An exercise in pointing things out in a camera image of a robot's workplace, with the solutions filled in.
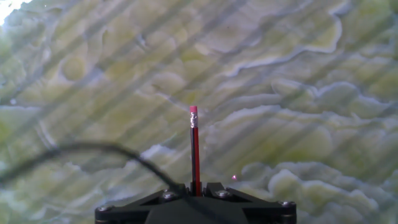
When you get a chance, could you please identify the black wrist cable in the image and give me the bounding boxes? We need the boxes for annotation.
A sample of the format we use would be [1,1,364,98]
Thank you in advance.
[0,141,187,195]

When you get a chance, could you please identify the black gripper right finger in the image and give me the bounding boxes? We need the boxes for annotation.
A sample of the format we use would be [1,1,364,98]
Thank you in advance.
[201,182,297,224]

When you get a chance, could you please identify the green marble pattern mat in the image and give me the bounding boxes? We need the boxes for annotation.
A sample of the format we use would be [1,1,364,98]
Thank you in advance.
[0,0,398,224]

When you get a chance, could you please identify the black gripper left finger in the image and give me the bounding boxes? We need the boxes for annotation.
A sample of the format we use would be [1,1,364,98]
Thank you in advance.
[95,182,192,224]

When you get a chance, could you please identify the red black pencil with eraser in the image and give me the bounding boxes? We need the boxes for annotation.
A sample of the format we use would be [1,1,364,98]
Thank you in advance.
[189,105,202,197]

